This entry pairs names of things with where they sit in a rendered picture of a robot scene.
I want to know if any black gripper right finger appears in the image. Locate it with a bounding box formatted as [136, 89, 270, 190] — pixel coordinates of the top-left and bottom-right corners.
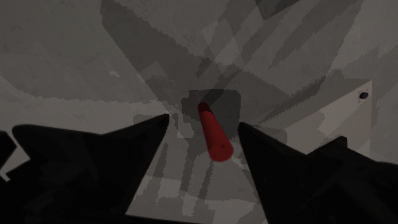
[238, 122, 398, 224]

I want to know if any dark red peg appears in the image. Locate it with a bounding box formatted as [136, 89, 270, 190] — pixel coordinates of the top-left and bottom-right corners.
[197, 102, 234, 162]

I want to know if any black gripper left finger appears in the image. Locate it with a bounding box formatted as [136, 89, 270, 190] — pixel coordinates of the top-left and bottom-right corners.
[12, 114, 169, 214]

